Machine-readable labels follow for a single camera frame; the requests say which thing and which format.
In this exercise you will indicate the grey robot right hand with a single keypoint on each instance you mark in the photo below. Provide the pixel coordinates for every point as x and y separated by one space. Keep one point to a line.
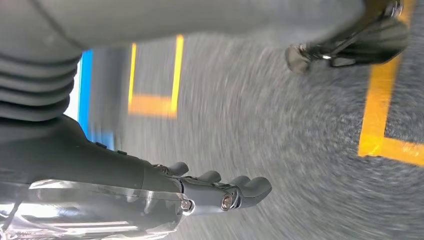
82 172

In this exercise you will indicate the yellow floor tape square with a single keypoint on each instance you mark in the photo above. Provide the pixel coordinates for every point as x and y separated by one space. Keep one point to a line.
152 106

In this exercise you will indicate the dark robot torso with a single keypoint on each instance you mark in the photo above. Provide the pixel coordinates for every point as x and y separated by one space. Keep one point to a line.
198 16

